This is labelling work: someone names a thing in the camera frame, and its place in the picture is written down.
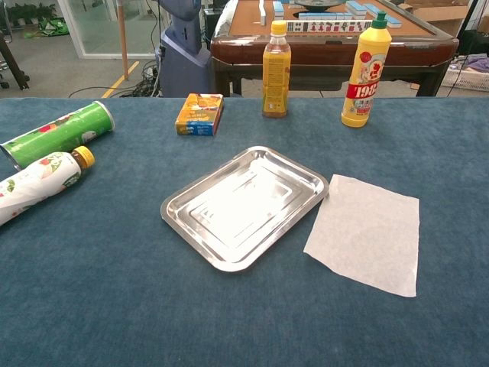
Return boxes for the stainless steel tray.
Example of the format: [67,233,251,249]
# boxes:
[160,145,330,273]

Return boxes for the brown mahjong table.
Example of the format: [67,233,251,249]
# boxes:
[209,0,459,97]

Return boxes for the black floor cable bundle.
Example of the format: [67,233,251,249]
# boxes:
[68,59,161,99]

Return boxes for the green chips can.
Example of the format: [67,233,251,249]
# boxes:
[0,100,115,172]

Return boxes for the black chair base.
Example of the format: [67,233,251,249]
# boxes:
[0,30,31,91]

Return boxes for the blue-backed mahjong tile row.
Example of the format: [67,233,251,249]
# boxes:
[298,11,355,21]

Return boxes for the cardboard box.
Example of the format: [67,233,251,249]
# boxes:
[397,0,478,37]

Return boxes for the yellow detergent bottle green cap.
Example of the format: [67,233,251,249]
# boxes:
[341,11,393,128]

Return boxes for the blue table cloth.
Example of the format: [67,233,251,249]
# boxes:
[0,97,489,367]

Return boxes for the yellow tea bottle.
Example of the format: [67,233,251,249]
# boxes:
[261,20,292,119]

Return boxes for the face-up mahjong tile row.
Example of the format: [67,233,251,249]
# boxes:
[286,20,374,34]

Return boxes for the orange snack box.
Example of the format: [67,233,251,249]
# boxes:
[174,93,225,137]

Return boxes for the wooden pole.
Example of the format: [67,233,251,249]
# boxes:
[116,0,130,80]

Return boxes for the blue machine base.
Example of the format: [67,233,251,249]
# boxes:
[157,0,212,98]

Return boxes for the white plastic basket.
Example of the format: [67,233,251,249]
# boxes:
[441,57,489,93]

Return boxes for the white paper sheet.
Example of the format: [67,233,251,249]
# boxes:
[303,174,420,298]

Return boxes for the white wrapped bottle yellow cap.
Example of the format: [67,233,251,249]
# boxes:
[0,145,96,227]

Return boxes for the green potted plants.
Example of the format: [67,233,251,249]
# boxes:
[7,2,58,24]

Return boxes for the green bag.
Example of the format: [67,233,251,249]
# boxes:
[37,17,70,37]

